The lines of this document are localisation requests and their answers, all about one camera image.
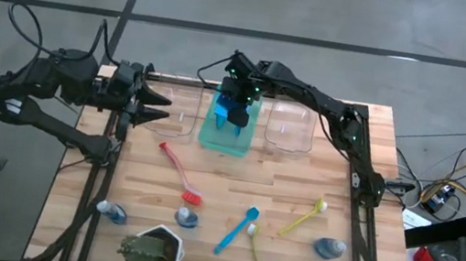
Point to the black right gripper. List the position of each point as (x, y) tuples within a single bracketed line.
[(242, 86)]

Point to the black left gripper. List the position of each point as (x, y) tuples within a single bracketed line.
[(116, 104)]

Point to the red dish brush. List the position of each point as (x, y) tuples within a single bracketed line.
[(191, 197)]

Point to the blue Dawn dish soap bottle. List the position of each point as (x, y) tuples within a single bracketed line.
[(114, 213), (328, 249), (186, 218)]

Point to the blue dish brush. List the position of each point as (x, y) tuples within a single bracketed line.
[(236, 232)]

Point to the green dish brush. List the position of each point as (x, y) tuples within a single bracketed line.
[(301, 218), (256, 256)]

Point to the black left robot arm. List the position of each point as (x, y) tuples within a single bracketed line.
[(52, 129)]

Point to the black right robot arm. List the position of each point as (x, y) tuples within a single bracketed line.
[(312, 98)]

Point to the teal plastic bin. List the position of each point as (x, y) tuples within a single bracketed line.
[(222, 143)]

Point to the clear plastic bin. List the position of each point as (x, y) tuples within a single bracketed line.
[(188, 91), (290, 132)]

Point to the succulent in white hexagonal pot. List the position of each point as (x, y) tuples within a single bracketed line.
[(143, 251)]

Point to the black connector box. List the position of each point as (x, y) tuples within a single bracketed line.
[(400, 186)]

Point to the white paper sheet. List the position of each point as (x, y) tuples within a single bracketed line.
[(415, 219)]

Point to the blue power adapter box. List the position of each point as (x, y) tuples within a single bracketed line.
[(435, 200)]

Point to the black bar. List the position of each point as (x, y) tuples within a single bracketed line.
[(440, 233)]

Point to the red object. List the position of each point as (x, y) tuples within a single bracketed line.
[(424, 258)]

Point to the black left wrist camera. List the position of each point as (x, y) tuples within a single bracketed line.
[(125, 77)]

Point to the black metal table frame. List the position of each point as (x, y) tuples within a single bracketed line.
[(176, 79)]

